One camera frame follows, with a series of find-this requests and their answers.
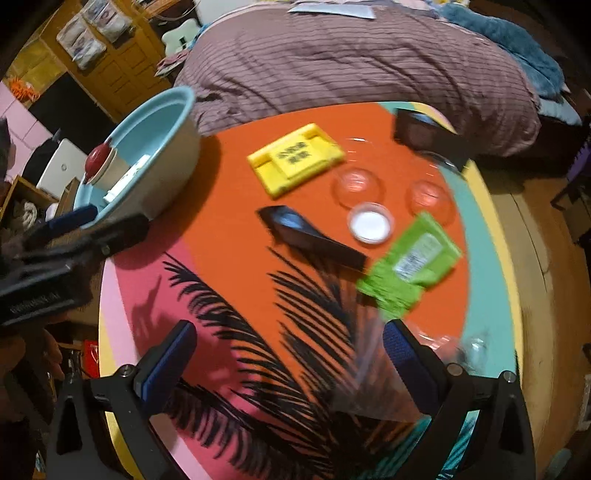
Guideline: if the yellow box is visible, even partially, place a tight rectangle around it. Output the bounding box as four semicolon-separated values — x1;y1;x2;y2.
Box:
247;123;347;199

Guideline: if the blue fuzzy blanket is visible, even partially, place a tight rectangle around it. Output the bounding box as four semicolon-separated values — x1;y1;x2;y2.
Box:
441;2;566;100

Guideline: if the orange paper decoration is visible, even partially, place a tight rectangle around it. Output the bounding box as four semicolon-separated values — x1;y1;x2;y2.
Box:
7;76;40;101

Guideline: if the wooden door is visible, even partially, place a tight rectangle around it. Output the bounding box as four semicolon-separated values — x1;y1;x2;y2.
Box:
39;0;174;123

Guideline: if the white paper sheet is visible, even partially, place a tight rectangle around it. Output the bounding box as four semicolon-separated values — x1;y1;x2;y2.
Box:
286;2;375;20

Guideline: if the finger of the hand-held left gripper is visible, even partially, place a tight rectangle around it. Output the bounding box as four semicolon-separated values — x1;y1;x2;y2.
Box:
51;213;151;271
23;205;100;245

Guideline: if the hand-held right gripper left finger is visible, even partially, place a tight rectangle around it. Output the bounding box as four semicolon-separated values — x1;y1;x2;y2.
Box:
45;319;199;480

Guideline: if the white round container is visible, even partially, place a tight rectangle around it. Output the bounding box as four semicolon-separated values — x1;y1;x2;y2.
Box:
348;202;394;244

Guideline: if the pale green chair back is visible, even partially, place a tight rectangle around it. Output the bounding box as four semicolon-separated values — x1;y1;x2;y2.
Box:
161;18;201;54

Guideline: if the green packet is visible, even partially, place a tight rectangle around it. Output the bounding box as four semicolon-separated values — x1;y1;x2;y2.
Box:
358;212;463;320

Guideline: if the red textured plastic lid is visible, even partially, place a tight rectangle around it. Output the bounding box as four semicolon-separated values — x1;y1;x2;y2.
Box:
84;144;113;184

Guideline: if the light blue pillow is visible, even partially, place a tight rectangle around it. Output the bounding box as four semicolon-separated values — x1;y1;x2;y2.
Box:
538;99;583;126

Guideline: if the white laptop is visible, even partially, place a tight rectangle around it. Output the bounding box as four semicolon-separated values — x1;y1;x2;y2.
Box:
37;138;88;199

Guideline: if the clear zip bag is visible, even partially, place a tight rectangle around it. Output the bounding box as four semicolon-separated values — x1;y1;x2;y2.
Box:
330;318;490;423

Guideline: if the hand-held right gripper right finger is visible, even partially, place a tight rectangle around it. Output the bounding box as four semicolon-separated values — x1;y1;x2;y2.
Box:
382;319;536;480

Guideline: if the pink folded cloth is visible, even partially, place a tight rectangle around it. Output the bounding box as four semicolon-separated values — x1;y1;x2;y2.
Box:
154;53;185;78

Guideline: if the light blue plastic basin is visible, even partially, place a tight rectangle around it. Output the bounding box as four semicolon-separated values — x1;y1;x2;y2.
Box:
73;85;202;229

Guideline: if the clear round dish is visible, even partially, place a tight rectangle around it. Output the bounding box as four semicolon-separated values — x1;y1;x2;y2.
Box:
332;167;385;212
405;180;454;227

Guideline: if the black tent card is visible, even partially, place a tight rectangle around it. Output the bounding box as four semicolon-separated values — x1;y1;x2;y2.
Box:
392;108;459;158
257;205;369;274

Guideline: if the hanging plastic packet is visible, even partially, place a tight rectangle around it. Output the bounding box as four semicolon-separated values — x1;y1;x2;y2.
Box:
81;0;127;42
55;14;105;70

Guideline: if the red plastic bag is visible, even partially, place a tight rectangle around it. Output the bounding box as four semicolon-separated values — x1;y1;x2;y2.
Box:
81;342;101;376

